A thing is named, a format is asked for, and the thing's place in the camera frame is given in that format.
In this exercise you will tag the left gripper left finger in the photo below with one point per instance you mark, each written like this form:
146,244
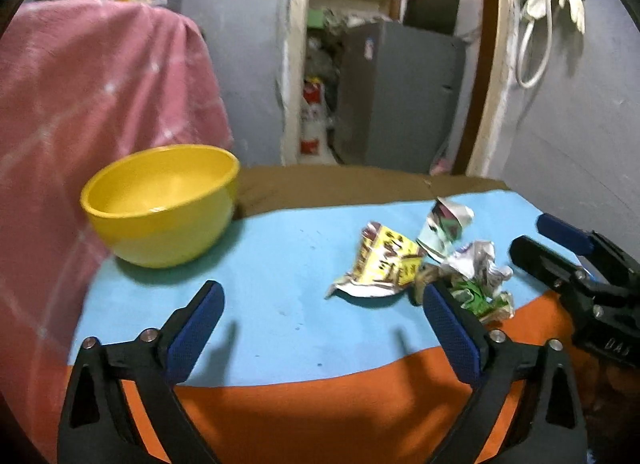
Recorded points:
97,425

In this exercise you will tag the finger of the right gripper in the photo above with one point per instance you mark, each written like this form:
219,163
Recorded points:
576,240

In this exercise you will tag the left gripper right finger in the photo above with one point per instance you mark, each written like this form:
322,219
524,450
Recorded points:
547,425

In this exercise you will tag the green leafy scrap wrapper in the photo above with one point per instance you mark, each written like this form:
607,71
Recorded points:
487,309

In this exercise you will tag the small white green wrapper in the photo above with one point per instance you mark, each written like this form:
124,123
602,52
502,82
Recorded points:
443,227

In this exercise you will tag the brown potato piece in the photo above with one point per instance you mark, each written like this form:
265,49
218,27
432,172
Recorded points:
426,275

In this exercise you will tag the yellow snack wrapper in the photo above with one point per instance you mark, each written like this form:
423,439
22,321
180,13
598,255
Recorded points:
387,264

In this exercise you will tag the grey washing machine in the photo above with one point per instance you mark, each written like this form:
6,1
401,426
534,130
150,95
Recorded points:
397,96

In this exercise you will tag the striped fleece table cover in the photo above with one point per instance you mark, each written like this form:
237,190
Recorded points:
292,372

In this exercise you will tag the yellow plastic bowl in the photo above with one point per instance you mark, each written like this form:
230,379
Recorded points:
163,207

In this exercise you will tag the black monitor screen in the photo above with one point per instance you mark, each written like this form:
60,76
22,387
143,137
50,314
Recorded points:
432,15

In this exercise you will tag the red white rice sack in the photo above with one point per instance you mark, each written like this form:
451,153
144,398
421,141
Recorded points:
313,140

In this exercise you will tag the green box on shelf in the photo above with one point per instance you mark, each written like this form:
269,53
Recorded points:
315,19

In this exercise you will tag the pink checked cloth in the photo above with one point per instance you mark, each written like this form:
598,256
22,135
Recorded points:
83,83

